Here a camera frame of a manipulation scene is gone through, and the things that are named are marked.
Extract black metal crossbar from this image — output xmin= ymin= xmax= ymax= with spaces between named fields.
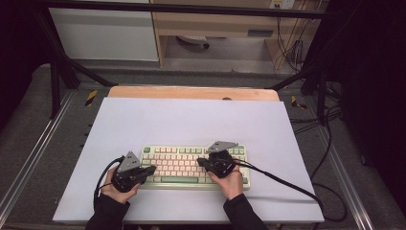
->
xmin=32 ymin=0 xmax=334 ymax=20

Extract hand-held gripper black cable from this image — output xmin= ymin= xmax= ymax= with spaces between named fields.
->
xmin=234 ymin=158 xmax=349 ymax=223
xmin=93 ymin=155 xmax=125 ymax=211

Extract office chair base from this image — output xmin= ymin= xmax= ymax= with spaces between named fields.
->
xmin=175 ymin=34 xmax=211 ymax=50

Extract dark curtain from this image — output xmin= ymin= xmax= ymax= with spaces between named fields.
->
xmin=0 ymin=0 xmax=54 ymax=128
xmin=327 ymin=0 xmax=406 ymax=219

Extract white cabinet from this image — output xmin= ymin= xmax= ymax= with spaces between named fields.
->
xmin=47 ymin=0 xmax=160 ymax=62

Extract cream pink green keyboard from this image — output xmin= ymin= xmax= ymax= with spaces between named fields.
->
xmin=138 ymin=145 xmax=252 ymax=192

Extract white board sheet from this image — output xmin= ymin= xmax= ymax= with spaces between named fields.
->
xmin=52 ymin=97 xmax=326 ymax=224

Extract hanging black cables bundle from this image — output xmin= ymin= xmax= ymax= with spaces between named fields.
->
xmin=275 ymin=15 xmax=308 ymax=73

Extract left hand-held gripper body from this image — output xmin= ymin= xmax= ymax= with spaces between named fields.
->
xmin=111 ymin=150 xmax=146 ymax=194

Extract right hand-held gripper black cable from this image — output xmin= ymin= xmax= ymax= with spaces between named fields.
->
xmin=234 ymin=158 xmax=349 ymax=223

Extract light wooden desk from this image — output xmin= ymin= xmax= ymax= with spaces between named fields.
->
xmin=149 ymin=0 xmax=330 ymax=70

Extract white wall socket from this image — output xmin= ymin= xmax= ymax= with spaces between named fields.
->
xmin=269 ymin=0 xmax=297 ymax=11

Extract person's left hand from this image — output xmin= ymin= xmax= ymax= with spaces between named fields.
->
xmin=100 ymin=167 xmax=142 ymax=205

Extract black floor cable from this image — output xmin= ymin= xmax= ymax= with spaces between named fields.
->
xmin=309 ymin=104 xmax=343 ymax=181

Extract aluminium rail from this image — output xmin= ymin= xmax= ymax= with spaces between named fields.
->
xmin=0 ymin=90 xmax=77 ymax=222
xmin=305 ymin=95 xmax=375 ymax=230

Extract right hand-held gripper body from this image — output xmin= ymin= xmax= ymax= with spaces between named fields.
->
xmin=205 ymin=140 xmax=239 ymax=179

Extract person's right hand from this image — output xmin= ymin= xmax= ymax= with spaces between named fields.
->
xmin=207 ymin=159 xmax=244 ymax=201

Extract left hand-held gripper black cable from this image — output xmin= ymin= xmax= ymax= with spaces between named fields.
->
xmin=93 ymin=155 xmax=125 ymax=211

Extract yellow black tape strip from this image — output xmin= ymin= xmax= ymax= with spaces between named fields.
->
xmin=289 ymin=95 xmax=308 ymax=110
xmin=83 ymin=89 xmax=99 ymax=107

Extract black metal stand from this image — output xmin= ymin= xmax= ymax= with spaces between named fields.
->
xmin=268 ymin=47 xmax=331 ymax=127
xmin=32 ymin=6 xmax=120 ymax=121

